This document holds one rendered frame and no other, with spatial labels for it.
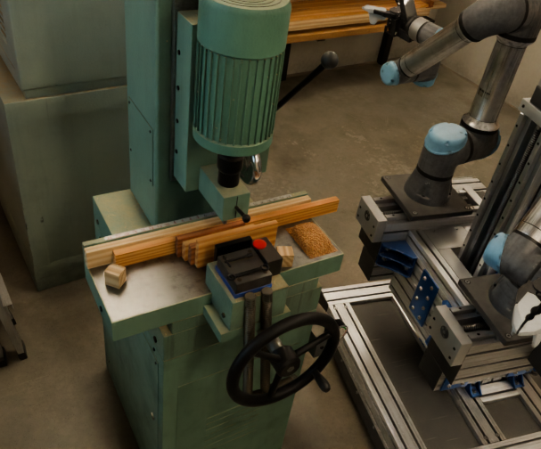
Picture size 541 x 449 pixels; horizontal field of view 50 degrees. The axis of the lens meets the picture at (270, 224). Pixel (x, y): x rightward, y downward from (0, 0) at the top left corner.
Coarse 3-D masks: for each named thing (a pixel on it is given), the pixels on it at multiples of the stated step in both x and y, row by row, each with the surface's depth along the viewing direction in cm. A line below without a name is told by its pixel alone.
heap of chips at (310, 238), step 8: (304, 224) 152; (312, 224) 152; (288, 232) 152; (296, 232) 150; (304, 232) 149; (312, 232) 149; (320, 232) 150; (296, 240) 149; (304, 240) 148; (312, 240) 147; (320, 240) 147; (328, 240) 149; (304, 248) 147; (312, 248) 146; (320, 248) 146; (328, 248) 147; (312, 256) 146; (320, 256) 146
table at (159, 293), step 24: (288, 240) 150; (144, 264) 136; (168, 264) 137; (312, 264) 144; (336, 264) 149; (96, 288) 129; (120, 288) 129; (144, 288) 130; (168, 288) 131; (192, 288) 132; (120, 312) 124; (144, 312) 125; (168, 312) 128; (192, 312) 132; (216, 312) 131; (288, 312) 134; (120, 336) 125; (216, 336) 130; (240, 336) 131
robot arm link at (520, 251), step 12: (540, 204) 117; (528, 216) 118; (540, 216) 116; (516, 228) 119; (528, 228) 116; (540, 228) 115; (492, 240) 119; (504, 240) 118; (516, 240) 117; (528, 240) 116; (540, 240) 115; (492, 252) 119; (504, 252) 117; (516, 252) 116; (528, 252) 116; (540, 252) 116; (492, 264) 120; (504, 264) 117; (516, 264) 116; (528, 264) 115; (540, 264) 114; (516, 276) 116; (528, 276) 114
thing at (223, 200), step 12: (204, 168) 140; (216, 168) 140; (204, 180) 140; (216, 180) 137; (240, 180) 138; (204, 192) 141; (216, 192) 135; (228, 192) 133; (240, 192) 134; (216, 204) 136; (228, 204) 134; (240, 204) 135; (228, 216) 136; (240, 216) 138
